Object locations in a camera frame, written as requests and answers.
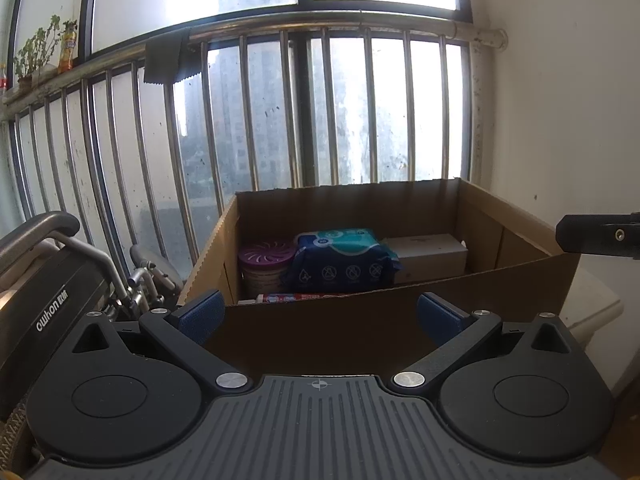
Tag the blue wet wipes pack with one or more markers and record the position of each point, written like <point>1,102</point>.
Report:
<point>340,265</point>

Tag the metal window railing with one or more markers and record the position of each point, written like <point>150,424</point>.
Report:
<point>350,17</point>

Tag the white carton box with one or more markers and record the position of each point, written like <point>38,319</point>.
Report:
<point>430,255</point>

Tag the brown cardboard box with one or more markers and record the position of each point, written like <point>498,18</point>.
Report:
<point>325,330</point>

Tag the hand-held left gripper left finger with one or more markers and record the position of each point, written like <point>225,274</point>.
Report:
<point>202,317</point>

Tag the green potted plant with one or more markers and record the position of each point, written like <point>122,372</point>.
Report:
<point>35,50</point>

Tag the orange drink bottle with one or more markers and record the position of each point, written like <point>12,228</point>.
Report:
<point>67,52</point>

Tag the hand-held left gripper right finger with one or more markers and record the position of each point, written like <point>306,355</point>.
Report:
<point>437,320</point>

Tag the dark cloth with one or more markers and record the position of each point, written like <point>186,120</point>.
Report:
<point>165,55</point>

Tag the purple-lid air freshener jar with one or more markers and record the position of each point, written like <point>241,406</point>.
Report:
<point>265,260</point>

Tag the grey wheelchair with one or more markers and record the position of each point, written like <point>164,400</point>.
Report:
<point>45,300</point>

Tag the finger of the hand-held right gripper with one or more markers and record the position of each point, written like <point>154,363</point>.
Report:
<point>590,235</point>

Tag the red white tube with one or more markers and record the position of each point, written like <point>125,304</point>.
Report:
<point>295,298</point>

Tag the red label bottle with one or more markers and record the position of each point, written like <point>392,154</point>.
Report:
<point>3,82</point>

